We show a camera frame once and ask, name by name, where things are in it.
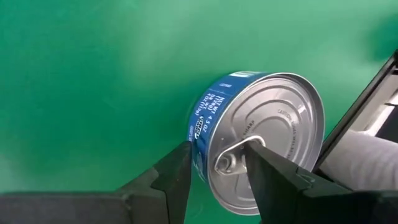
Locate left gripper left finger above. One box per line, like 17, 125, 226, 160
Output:
0, 141, 193, 224

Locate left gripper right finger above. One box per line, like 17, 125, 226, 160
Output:
244, 140, 398, 224

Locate blue-label silver-lid can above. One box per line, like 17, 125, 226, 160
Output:
186, 70, 326, 216

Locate light grey cloth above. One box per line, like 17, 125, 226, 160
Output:
318, 129, 398, 191

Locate black metal table frame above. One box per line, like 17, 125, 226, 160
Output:
313, 49, 398, 175

